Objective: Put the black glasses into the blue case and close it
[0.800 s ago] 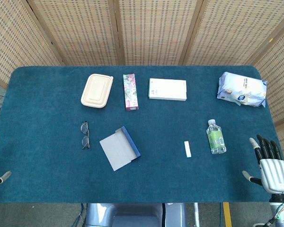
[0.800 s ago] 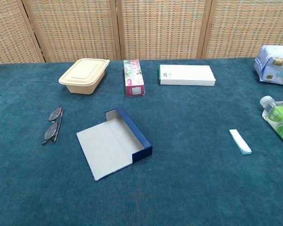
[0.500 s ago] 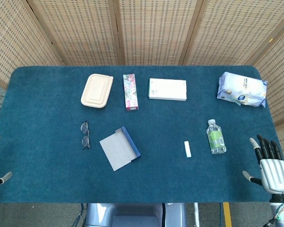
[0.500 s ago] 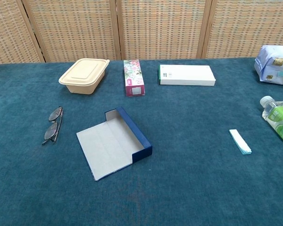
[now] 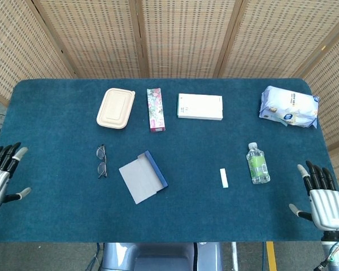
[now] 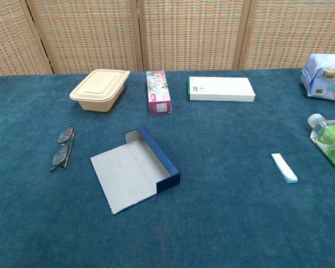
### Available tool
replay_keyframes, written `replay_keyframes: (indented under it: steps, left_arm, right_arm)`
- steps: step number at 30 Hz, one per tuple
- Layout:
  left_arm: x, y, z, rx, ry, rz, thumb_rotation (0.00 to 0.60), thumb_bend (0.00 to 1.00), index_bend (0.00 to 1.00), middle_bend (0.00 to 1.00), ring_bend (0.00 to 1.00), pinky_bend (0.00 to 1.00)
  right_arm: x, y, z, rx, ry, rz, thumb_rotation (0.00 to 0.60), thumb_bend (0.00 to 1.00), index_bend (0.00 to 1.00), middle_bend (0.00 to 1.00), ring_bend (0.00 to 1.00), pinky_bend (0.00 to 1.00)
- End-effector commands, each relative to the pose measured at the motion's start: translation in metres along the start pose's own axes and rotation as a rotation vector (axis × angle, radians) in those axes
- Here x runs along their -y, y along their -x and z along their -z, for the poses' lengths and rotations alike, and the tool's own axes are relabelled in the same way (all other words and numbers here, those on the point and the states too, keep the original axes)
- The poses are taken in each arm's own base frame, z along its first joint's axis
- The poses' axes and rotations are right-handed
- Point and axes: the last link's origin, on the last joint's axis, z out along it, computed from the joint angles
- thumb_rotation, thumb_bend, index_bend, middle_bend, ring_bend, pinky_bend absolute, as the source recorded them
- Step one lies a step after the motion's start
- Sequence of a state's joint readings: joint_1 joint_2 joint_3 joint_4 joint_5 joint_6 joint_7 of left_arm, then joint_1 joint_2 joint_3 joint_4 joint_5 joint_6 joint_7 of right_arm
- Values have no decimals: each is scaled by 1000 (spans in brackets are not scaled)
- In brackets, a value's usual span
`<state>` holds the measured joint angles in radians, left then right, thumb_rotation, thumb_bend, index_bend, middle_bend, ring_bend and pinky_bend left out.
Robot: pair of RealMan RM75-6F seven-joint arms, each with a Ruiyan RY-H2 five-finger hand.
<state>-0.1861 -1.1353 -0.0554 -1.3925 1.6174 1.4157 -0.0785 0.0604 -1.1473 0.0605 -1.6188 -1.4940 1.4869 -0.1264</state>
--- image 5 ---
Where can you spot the thin-framed eyeglasses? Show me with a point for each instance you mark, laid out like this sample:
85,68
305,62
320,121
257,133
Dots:
101,168

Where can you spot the dark blue glasses case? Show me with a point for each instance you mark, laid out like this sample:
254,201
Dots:
139,180

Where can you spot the clear green label water bottle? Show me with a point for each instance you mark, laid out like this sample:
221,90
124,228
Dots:
257,165

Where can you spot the flat white cardboard box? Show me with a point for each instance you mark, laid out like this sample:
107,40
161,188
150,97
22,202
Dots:
200,106

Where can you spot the woven bamboo folding screen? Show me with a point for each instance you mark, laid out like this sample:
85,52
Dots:
183,36

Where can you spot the pale blue wipes pack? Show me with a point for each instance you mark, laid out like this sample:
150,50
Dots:
288,105

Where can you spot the pink floral carton box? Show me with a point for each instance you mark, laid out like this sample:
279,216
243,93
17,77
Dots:
156,110

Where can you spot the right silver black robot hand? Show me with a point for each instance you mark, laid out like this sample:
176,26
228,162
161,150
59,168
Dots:
326,206

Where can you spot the blue carpet table cloth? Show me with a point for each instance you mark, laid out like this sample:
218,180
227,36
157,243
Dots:
192,152

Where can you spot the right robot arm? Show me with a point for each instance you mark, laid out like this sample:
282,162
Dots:
337,251

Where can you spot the beige lidded lunch box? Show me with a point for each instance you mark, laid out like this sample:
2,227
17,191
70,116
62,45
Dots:
115,108

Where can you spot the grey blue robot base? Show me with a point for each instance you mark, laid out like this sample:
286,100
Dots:
158,257

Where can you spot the small white paper pack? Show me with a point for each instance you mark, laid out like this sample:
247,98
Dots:
224,178

